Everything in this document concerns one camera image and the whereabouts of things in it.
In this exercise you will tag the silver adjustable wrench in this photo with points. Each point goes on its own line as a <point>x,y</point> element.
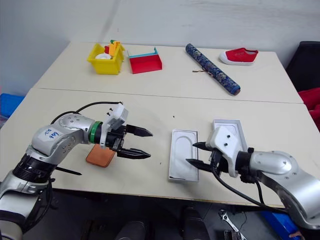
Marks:
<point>226,218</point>

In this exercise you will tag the red plastic block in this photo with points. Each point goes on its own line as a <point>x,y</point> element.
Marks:
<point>107,49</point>

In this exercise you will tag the red canvas shoe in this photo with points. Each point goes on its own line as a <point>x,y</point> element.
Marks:
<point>237,56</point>

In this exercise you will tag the blue plastic crate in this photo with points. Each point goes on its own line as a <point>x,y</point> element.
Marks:
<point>10,102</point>

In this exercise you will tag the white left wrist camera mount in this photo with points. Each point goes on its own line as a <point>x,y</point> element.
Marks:
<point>118,112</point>

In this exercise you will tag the orange leather pouch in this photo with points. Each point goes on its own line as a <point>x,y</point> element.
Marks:
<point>100,157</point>

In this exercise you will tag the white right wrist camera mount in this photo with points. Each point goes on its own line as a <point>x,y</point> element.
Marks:
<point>225,140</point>

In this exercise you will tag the red cloth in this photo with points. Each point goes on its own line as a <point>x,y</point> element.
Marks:
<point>312,97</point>

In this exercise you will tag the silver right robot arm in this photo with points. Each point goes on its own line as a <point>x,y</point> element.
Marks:
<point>282,162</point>

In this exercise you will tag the white phone box base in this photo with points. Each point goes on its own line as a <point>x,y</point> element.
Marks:
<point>183,155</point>

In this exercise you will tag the blue flat box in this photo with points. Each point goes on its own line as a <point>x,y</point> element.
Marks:
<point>277,220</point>

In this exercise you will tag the white phone box lid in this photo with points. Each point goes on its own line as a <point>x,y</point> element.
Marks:
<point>237,125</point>

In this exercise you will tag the dark rounded shape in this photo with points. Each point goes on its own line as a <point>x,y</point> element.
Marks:
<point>133,231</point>

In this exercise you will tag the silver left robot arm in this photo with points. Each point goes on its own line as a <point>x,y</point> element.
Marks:
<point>72,127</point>

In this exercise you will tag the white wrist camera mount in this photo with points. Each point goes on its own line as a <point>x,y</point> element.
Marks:
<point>118,112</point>
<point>225,140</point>

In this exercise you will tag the orange plastic toy piece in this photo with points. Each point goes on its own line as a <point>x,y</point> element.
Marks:
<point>115,48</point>

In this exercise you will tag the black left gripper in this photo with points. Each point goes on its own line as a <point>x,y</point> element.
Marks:
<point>113,138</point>

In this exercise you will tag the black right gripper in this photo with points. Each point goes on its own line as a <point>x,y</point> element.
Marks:
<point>217,160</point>

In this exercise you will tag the blue patterned rolled scroll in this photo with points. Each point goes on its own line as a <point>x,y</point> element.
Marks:
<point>212,67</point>

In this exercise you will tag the red tray with teal edges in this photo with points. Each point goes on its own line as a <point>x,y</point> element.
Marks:
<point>145,63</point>

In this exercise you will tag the yellow plastic bin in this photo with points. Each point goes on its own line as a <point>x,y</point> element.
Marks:
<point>105,66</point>

